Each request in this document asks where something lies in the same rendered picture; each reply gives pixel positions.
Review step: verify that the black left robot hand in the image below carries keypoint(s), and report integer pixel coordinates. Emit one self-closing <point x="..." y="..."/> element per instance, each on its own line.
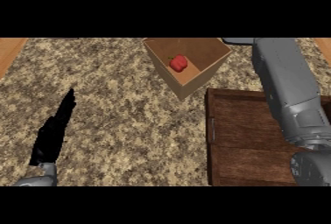
<point x="54" y="134"/>

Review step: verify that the dark brown wooden tray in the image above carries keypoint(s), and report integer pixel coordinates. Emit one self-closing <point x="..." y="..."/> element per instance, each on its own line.
<point x="246" y="140"/>

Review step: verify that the cardboard box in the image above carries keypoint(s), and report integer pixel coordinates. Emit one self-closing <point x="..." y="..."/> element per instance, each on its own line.
<point x="190" y="62"/>

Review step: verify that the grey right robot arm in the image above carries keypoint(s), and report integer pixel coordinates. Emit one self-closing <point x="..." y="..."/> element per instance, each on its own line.
<point x="289" y="96"/>

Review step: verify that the red bell pepper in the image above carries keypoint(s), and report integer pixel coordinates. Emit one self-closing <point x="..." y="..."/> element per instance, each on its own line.
<point x="178" y="63"/>

